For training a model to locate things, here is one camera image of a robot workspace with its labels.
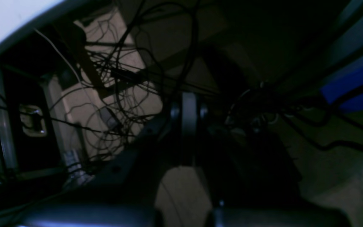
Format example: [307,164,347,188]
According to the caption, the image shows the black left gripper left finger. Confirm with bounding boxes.
[21,110,180,227]

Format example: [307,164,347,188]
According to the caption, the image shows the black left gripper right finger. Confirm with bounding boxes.
[197,104,351,227]

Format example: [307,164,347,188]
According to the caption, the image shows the blue plastic bin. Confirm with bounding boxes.
[320,56,363,113]

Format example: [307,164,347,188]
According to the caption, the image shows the tangled black cables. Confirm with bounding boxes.
[33,0,232,158]

